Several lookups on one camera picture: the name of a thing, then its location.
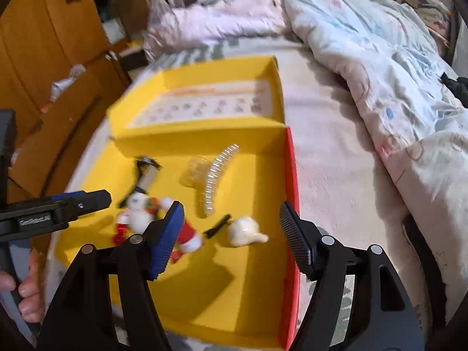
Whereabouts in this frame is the leaf patterned bed sheet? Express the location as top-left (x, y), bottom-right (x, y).
top-left (45, 36), bottom-right (432, 351)

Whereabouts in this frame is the dark bedside table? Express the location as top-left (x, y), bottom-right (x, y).
top-left (118, 46), bottom-right (148, 82)

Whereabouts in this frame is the yellow cardboard box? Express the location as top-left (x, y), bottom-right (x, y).
top-left (54, 55), bottom-right (302, 351)

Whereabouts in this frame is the light floral duvet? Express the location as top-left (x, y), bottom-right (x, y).
top-left (284, 0), bottom-right (467, 318)

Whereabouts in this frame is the black clothing pile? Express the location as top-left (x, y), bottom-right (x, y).
top-left (440, 73), bottom-right (468, 109)

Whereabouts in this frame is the white plush bunny clip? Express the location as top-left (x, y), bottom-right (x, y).
top-left (117, 192), bottom-right (174, 235)

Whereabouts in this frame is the pink crumpled blanket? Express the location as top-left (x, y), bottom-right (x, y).
top-left (143, 0), bottom-right (291, 63)

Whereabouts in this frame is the black leather wristwatch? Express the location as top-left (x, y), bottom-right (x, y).
top-left (118, 156), bottom-right (162, 208)

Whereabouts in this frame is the person left hand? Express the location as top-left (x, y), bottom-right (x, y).
top-left (18, 249), bottom-right (44, 323)

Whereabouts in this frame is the white plastic bag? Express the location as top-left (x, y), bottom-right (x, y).
top-left (49, 63), bottom-right (87, 102)

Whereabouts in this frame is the red ball hair clip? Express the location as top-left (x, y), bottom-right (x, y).
top-left (113, 223), bottom-right (128, 246)

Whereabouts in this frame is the cream garlic shaped clip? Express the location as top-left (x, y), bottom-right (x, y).
top-left (228, 216), bottom-right (269, 247)

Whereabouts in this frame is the clear claw hair clip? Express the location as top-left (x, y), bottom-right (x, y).
top-left (179, 144), bottom-right (240, 217)

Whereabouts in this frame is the santa hat hair clip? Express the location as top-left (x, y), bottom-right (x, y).
top-left (170, 220), bottom-right (204, 263)

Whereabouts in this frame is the wooden wardrobe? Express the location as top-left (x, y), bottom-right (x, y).
top-left (1, 0), bottom-right (131, 202)

